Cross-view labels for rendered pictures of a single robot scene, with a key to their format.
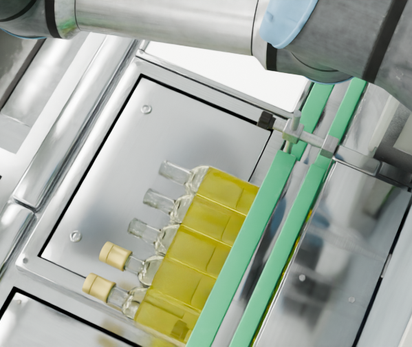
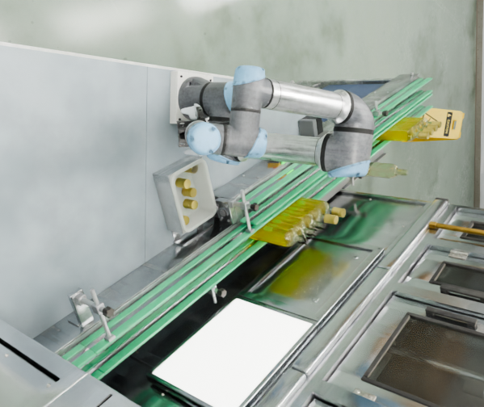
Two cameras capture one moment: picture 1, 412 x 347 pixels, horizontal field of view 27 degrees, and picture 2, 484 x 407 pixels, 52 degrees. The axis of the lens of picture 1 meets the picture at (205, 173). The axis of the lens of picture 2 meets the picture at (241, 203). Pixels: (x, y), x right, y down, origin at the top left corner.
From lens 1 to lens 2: 2.17 m
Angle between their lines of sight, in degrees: 88
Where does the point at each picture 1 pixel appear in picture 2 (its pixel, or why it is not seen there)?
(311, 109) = (230, 245)
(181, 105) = (295, 301)
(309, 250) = (252, 182)
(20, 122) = (392, 308)
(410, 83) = not seen: hidden behind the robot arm
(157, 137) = (310, 289)
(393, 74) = not seen: hidden behind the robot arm
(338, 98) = (216, 250)
